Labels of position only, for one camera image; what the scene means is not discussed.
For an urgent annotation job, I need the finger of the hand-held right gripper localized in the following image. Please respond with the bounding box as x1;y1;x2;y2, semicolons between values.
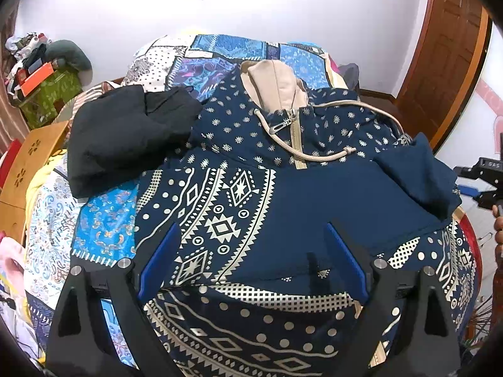
458;186;493;210
454;166;487;184

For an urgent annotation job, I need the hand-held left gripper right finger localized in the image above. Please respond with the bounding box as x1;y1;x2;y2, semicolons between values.
324;222;460;377

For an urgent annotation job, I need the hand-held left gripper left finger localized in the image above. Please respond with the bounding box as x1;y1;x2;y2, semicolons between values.
45;222;181;377

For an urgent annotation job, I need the navy patterned hoodie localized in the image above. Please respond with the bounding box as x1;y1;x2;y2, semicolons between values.
134;60;478;377

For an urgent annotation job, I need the person's right hand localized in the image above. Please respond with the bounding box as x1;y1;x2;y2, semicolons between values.
493;204;503;246

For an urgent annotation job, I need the patchwork printed blanket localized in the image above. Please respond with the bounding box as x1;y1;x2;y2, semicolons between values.
24;33;484;377

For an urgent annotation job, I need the brown wooden door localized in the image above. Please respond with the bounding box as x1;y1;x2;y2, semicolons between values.
395;0;492;150

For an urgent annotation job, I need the black folded garment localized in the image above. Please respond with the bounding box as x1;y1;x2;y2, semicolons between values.
67;85;203;199

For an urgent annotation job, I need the pink cloth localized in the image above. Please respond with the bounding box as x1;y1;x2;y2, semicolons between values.
0;236;26;283

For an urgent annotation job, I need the purple grey bag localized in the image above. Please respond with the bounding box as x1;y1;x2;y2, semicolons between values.
340;63;360;89

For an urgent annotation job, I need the red box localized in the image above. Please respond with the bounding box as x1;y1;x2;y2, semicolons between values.
0;138;23;189

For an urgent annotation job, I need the green cardboard box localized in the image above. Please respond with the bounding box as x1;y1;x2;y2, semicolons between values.
18;68;83;130

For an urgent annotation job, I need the striped brown curtain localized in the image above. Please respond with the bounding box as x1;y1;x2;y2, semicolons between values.
0;8;30;154

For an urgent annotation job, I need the orange flat box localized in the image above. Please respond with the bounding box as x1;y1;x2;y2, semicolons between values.
19;62;53;97

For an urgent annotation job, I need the grey rolled cloth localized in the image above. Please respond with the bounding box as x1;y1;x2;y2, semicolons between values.
45;40;93;77

